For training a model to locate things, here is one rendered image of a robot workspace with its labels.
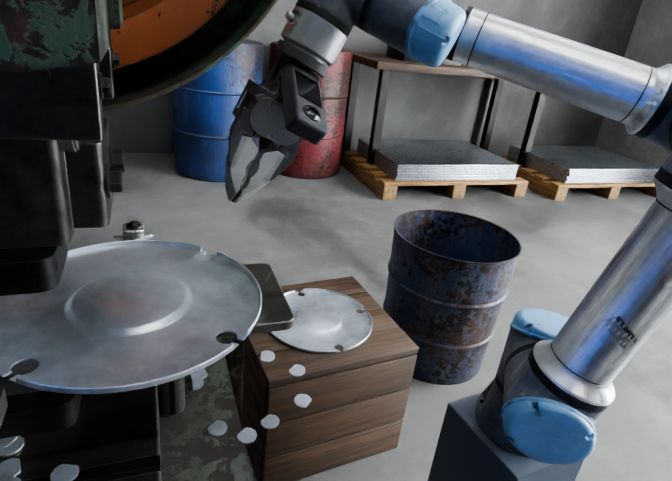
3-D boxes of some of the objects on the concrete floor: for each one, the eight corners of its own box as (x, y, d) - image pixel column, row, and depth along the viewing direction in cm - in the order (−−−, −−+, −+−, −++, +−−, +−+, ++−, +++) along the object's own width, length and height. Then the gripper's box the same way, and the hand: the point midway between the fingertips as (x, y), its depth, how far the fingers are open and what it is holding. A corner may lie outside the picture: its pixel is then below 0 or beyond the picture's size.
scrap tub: (447, 312, 206) (472, 207, 187) (511, 378, 171) (550, 258, 151) (357, 323, 191) (374, 211, 172) (406, 398, 156) (434, 268, 136)
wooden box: (340, 362, 168) (352, 275, 154) (397, 447, 137) (419, 348, 123) (225, 388, 151) (227, 293, 137) (261, 492, 120) (269, 382, 106)
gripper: (319, 66, 68) (250, 196, 73) (263, 31, 64) (193, 172, 68) (342, 76, 61) (264, 219, 65) (282, 37, 56) (202, 194, 61)
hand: (236, 194), depth 64 cm, fingers closed
